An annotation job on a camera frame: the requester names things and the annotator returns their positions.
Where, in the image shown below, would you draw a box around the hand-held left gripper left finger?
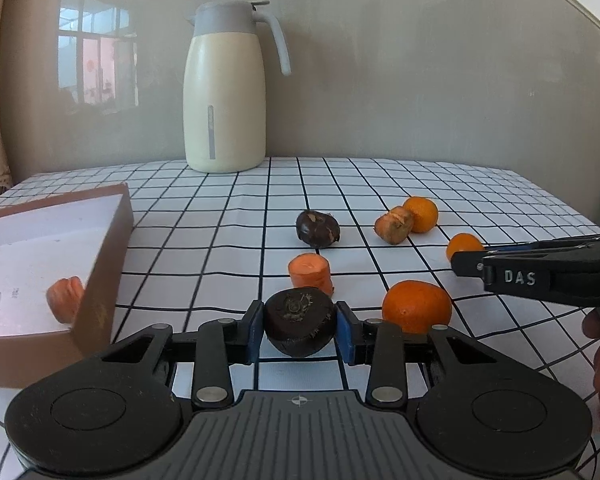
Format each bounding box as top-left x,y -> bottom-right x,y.
100,300 -> 266,409

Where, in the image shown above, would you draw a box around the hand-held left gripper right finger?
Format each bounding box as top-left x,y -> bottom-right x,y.
335,301 -> 499,407

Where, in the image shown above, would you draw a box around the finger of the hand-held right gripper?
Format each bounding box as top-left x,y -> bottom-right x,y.
484,233 -> 600,258
451,250 -> 487,279

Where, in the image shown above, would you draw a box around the dark water chestnut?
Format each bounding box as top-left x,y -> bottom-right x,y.
296,210 -> 341,249
264,287 -> 338,359

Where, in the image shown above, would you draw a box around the small orange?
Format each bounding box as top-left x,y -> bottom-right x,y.
403,196 -> 439,233
446,233 -> 486,262

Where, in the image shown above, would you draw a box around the large orange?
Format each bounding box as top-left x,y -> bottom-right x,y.
382,280 -> 453,335

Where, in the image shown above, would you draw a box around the orange carrot piece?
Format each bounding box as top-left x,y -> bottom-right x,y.
46,277 -> 86,324
288,253 -> 335,297

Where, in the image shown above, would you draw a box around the brownish carrot piece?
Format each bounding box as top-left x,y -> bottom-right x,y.
374,206 -> 414,245

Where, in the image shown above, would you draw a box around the brown cardboard box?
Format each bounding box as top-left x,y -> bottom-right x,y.
0,183 -> 135,389

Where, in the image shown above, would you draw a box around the white checked tablecloth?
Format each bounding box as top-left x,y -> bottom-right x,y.
0,157 -> 600,480

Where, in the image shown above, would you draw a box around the cream thermos jug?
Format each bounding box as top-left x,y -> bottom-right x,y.
182,1 -> 292,173

